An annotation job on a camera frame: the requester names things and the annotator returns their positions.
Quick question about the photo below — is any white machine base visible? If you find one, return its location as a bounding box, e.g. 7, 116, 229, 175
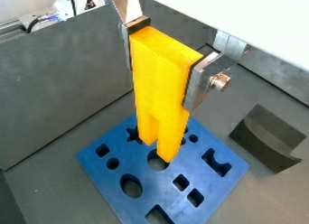
0, 0, 106, 40

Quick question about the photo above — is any dark grey foam block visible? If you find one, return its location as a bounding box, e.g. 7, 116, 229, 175
229, 104, 306, 173

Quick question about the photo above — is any yellow double-square peg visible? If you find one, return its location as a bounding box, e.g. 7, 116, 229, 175
130, 26, 202, 162

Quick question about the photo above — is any blue shape-sorting board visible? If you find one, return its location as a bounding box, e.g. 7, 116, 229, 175
76, 117, 249, 224

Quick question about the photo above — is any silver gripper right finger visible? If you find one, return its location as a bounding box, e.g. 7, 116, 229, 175
182, 31, 247, 111

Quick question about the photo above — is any grey metal panel left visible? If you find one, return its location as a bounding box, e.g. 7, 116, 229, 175
0, 5, 131, 170

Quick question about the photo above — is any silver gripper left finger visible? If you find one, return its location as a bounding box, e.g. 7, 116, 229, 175
111, 0, 151, 70

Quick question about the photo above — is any black cable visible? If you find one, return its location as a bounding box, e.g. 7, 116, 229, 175
25, 15, 52, 34

